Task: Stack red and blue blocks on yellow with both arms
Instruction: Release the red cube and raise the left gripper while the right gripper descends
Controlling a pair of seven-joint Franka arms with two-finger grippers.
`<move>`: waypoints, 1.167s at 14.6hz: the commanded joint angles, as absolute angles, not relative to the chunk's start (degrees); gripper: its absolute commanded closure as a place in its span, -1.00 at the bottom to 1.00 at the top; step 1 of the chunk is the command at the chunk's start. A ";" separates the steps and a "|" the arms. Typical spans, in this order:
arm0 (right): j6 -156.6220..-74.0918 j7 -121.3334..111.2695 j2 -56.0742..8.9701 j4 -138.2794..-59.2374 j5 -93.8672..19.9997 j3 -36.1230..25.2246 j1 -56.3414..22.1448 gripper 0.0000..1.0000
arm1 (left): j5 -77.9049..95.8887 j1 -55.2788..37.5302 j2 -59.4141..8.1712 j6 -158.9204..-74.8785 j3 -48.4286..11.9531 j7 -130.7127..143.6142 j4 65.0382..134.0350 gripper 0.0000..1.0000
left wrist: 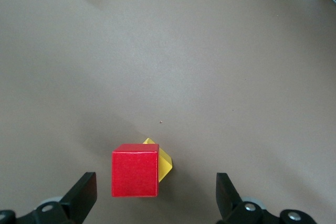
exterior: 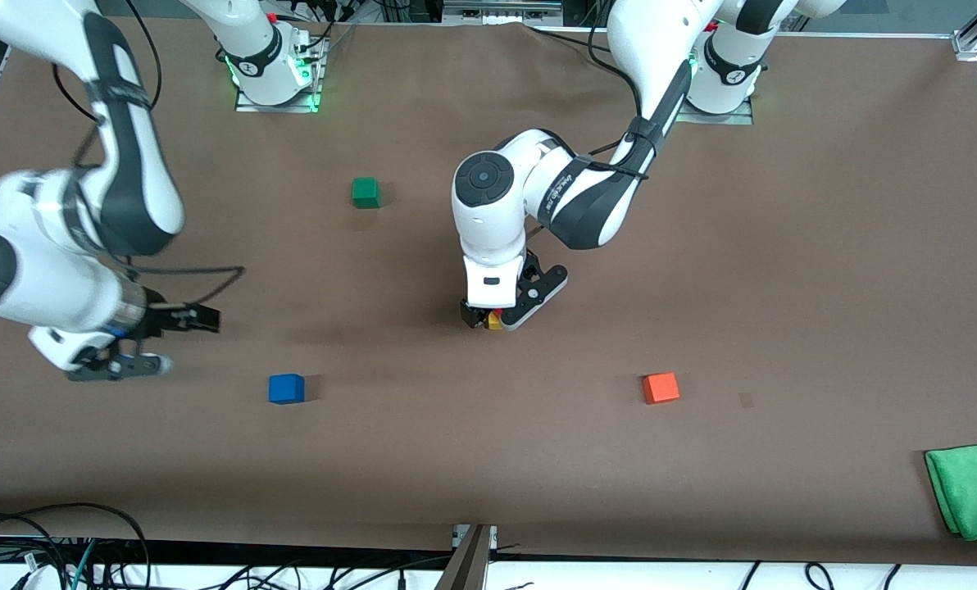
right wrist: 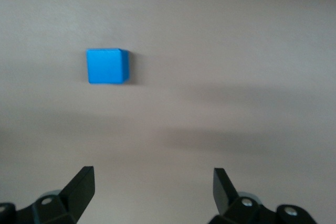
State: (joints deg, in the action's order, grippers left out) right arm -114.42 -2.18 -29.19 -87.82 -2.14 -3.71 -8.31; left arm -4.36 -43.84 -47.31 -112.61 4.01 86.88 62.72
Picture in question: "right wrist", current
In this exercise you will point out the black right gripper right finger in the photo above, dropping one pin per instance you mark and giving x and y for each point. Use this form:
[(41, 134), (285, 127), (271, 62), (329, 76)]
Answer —
[(241, 208)]

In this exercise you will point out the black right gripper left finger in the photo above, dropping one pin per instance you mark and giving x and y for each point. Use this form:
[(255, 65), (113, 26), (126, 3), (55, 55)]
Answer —
[(71, 200)]

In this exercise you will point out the blue wooden block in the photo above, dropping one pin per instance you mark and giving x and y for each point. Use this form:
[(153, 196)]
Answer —
[(105, 66)]

